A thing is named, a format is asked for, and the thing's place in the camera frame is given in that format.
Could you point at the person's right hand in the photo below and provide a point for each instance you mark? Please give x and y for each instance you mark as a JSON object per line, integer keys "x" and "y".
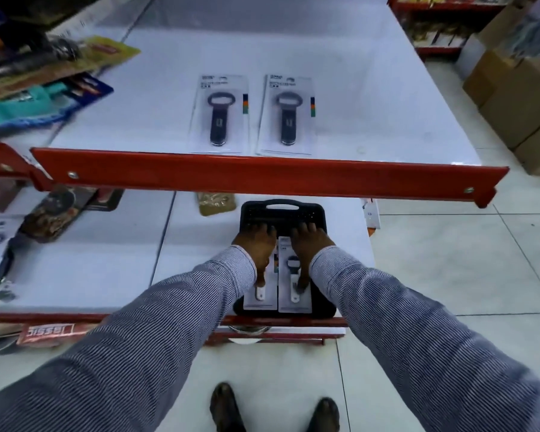
{"x": 311, "y": 245}

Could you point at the person's left hand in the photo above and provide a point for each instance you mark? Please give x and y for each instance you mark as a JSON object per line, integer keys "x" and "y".
{"x": 254, "y": 247}

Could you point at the person's right thumb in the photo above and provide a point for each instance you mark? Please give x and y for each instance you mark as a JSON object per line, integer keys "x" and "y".
{"x": 303, "y": 278}

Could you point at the person's left thumb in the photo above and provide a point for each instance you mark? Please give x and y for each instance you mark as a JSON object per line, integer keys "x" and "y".
{"x": 262, "y": 275}

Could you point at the white bottle opener packet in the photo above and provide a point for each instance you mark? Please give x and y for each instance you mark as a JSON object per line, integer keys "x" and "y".
{"x": 290, "y": 283}
{"x": 219, "y": 114}
{"x": 288, "y": 114}
{"x": 252, "y": 301}

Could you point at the person's right forearm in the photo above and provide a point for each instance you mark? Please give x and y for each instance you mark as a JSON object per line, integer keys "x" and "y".
{"x": 423, "y": 350}

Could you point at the person's left forearm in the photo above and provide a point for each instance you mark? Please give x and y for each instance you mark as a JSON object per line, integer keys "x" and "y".
{"x": 130, "y": 350}

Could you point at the round metal item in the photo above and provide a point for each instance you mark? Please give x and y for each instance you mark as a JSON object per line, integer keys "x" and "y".
{"x": 249, "y": 330}

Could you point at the brown grainy packet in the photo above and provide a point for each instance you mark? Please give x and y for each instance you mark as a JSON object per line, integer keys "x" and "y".
{"x": 213, "y": 203}

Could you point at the white orange price tag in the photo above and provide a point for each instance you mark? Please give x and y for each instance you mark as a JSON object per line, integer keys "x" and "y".
{"x": 371, "y": 214}

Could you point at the person's left shoe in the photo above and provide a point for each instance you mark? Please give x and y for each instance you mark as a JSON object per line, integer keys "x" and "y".
{"x": 225, "y": 407}

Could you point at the person's shoe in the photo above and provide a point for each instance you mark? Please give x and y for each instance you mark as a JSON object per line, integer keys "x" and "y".
{"x": 324, "y": 415}
{"x": 225, "y": 407}

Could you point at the person's right shoe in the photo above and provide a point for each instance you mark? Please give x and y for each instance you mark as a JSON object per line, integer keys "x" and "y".
{"x": 324, "y": 415}

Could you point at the dark patterned carded packet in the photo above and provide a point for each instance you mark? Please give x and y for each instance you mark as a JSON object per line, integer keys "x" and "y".
{"x": 54, "y": 215}

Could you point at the packet with red label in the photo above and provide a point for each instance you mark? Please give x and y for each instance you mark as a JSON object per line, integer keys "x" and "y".
{"x": 49, "y": 333}

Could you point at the small brown cardboard box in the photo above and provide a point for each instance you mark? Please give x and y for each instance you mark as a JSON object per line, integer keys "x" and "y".
{"x": 486, "y": 78}

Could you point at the yellow carded tool packet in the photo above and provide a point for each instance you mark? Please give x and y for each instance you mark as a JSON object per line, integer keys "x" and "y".
{"x": 96, "y": 51}

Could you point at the large brown cardboard box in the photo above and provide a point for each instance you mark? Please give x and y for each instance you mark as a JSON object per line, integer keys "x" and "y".
{"x": 522, "y": 101}

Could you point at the red stocked shelf unit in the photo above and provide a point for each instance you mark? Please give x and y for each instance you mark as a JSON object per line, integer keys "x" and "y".
{"x": 436, "y": 26}

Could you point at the blue packet with teal tool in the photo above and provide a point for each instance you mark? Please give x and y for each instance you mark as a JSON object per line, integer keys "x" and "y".
{"x": 36, "y": 101}

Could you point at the white cardboard box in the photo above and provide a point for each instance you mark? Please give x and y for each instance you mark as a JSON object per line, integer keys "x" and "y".
{"x": 486, "y": 38}

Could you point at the dark tool packet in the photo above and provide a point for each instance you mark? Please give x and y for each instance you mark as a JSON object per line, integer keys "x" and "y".
{"x": 22, "y": 49}

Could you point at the red lower shelf rail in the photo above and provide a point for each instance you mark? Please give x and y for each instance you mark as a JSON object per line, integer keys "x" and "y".
{"x": 288, "y": 328}

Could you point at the long red shelf rail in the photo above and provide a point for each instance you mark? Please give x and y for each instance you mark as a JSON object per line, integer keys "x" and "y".
{"x": 270, "y": 175}

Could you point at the short red shelf rail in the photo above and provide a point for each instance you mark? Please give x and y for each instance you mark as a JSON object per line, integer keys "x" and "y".
{"x": 4, "y": 164}

